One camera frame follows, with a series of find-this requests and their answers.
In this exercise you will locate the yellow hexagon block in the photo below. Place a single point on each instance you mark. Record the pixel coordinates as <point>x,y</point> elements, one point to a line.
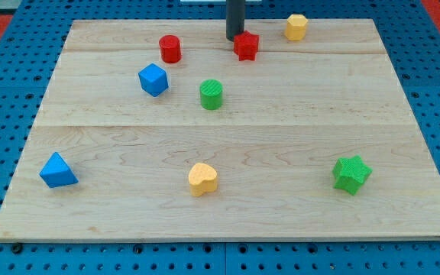
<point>296,27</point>

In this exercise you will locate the yellow heart block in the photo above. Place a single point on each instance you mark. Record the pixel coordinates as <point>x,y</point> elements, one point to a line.
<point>202,179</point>

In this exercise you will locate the green cylinder block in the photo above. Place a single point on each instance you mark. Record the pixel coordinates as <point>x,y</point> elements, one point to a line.
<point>211,97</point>

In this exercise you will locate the light wooden board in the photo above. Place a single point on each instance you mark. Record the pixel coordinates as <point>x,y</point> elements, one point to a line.
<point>285,120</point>

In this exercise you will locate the blue cube block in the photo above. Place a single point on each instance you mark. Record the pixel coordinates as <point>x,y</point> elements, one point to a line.
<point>153,80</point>

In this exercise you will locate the red star block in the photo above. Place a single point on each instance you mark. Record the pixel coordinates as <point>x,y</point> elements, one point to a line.
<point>246,46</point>

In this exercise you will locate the red cylinder block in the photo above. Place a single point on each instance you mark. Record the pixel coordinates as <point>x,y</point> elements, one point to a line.
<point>170,49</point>

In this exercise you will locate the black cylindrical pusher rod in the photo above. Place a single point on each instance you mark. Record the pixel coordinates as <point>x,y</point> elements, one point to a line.
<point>235,15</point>

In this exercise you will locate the green star block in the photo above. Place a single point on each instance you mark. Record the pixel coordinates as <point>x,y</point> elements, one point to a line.
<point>350,174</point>

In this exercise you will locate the blue triangle block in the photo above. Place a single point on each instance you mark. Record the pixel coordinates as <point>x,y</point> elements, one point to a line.
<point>56,172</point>

